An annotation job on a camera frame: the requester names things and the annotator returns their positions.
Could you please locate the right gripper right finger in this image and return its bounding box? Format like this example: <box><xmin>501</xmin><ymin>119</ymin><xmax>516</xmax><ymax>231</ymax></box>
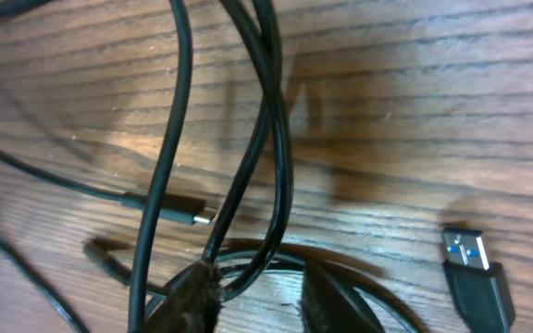
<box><xmin>301</xmin><ymin>263</ymin><xmax>384</xmax><ymax>333</ymax></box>

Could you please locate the black USB-A cable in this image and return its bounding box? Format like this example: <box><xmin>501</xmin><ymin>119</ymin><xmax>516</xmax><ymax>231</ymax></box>
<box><xmin>440</xmin><ymin>226</ymin><xmax>516</xmax><ymax>333</ymax></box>

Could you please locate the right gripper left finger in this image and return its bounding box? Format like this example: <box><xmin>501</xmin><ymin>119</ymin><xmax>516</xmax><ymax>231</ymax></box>
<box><xmin>139</xmin><ymin>261</ymin><xmax>221</xmax><ymax>333</ymax></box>

